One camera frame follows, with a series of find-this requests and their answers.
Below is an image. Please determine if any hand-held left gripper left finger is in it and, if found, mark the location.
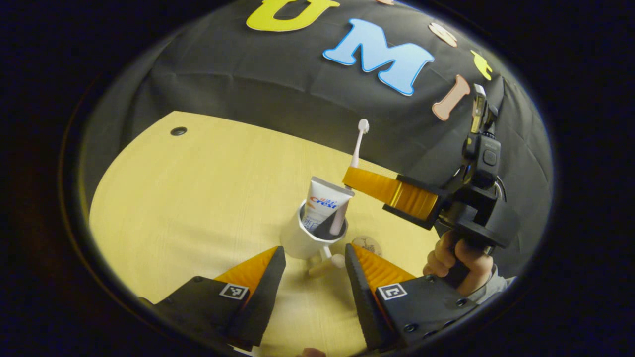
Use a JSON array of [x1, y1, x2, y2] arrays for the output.
[[139, 245, 287, 352]]

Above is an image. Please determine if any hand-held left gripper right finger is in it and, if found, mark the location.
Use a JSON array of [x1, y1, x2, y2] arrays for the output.
[[345, 243, 480, 352]]

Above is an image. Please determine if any white cup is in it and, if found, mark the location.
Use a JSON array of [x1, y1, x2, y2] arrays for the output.
[[279, 198, 349, 279]]

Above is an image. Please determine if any white toothbrush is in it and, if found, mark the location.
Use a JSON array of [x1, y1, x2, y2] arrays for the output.
[[329, 119, 371, 237]]

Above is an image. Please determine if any white toothpaste tube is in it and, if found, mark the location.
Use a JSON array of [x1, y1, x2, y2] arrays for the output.
[[301, 177, 356, 234]]

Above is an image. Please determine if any black backdrop cloth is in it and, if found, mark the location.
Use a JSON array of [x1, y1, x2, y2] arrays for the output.
[[82, 0, 554, 279]]

